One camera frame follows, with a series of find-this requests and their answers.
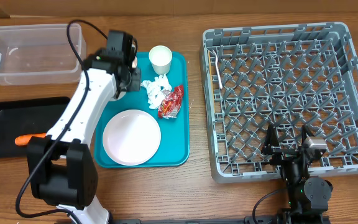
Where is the grey dishwasher rack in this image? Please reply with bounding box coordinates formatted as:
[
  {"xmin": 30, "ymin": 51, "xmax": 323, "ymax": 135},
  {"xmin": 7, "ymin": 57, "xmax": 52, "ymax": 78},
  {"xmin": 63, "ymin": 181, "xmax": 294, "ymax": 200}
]
[{"xmin": 200, "ymin": 22, "xmax": 358, "ymax": 184}]

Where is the white paper cup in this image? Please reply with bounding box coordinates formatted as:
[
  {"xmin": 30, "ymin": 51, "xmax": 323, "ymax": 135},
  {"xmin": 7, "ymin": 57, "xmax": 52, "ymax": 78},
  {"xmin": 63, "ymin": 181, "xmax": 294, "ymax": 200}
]
[{"xmin": 149, "ymin": 45, "xmax": 173, "ymax": 75}]

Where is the white round plate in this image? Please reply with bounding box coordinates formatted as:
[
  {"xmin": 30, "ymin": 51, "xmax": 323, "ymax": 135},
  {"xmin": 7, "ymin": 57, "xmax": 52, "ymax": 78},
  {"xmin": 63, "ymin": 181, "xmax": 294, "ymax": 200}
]
[{"xmin": 103, "ymin": 110, "xmax": 162, "ymax": 166}]

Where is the teal serving tray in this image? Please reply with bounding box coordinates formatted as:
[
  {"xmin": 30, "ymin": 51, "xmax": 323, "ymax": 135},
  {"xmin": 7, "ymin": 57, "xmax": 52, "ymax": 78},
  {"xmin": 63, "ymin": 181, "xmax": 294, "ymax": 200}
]
[{"xmin": 94, "ymin": 52, "xmax": 190, "ymax": 169}]

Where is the white bowl with scraps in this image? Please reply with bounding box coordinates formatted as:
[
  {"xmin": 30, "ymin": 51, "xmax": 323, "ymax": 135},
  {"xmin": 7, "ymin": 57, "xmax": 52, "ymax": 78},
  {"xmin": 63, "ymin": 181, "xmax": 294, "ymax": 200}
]
[{"xmin": 132, "ymin": 57, "xmax": 137, "ymax": 68}]

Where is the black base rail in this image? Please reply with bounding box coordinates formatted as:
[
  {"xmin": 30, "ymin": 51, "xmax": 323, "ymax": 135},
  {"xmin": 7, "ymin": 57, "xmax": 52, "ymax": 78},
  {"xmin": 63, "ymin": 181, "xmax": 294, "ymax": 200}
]
[{"xmin": 111, "ymin": 215, "xmax": 283, "ymax": 224}]

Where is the white bowl with peanuts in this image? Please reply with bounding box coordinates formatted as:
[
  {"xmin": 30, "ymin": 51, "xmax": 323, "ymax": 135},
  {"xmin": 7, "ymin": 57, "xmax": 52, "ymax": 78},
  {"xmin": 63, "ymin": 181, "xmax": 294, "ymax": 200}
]
[{"xmin": 110, "ymin": 91, "xmax": 127, "ymax": 101}]

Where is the clear plastic bin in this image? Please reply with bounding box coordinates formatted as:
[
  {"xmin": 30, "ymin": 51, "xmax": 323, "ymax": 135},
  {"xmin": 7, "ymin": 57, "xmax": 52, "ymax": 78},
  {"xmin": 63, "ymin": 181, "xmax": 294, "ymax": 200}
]
[{"xmin": 0, "ymin": 24, "xmax": 82, "ymax": 85}]

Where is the wooden chopstick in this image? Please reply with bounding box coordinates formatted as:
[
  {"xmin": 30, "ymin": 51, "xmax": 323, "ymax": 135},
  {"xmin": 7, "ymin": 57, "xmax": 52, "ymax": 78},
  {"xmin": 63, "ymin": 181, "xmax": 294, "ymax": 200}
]
[{"xmin": 208, "ymin": 51, "xmax": 213, "ymax": 92}]

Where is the red snack wrapper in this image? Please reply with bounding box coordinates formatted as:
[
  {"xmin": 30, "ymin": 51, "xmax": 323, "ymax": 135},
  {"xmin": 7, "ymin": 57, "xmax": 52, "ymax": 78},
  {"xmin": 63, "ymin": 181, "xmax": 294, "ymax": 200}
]
[{"xmin": 157, "ymin": 85, "xmax": 184, "ymax": 119}]

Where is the black plastic tray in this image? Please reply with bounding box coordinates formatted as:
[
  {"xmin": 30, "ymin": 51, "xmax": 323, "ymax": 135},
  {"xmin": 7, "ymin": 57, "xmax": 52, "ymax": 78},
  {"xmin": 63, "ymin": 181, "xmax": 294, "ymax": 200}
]
[{"xmin": 0, "ymin": 96, "xmax": 70, "ymax": 158}]

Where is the orange carrot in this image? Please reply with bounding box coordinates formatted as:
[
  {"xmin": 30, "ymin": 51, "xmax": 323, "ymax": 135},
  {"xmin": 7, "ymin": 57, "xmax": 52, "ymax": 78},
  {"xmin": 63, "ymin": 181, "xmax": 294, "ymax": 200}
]
[{"xmin": 14, "ymin": 133, "xmax": 46, "ymax": 146}]

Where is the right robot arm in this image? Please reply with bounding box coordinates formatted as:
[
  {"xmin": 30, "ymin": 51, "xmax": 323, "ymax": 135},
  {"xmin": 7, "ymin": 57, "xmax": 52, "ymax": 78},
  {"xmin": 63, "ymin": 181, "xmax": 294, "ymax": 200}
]
[{"xmin": 262, "ymin": 124, "xmax": 333, "ymax": 224}]

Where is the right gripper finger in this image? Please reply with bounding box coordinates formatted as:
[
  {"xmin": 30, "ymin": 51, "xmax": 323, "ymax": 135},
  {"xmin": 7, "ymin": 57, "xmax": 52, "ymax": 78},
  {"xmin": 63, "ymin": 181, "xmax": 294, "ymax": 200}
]
[
  {"xmin": 301, "ymin": 124, "xmax": 314, "ymax": 146},
  {"xmin": 263, "ymin": 123, "xmax": 279, "ymax": 150}
]

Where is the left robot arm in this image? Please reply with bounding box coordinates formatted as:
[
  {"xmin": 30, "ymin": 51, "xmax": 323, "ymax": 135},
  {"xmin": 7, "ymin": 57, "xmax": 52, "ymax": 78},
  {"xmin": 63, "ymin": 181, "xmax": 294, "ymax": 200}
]
[{"xmin": 24, "ymin": 30, "xmax": 141, "ymax": 223}]

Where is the crumpled white napkin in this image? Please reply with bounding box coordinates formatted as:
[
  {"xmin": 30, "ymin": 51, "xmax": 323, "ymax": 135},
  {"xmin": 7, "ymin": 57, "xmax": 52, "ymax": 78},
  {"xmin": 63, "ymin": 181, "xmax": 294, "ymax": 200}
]
[{"xmin": 140, "ymin": 74, "xmax": 172, "ymax": 110}]

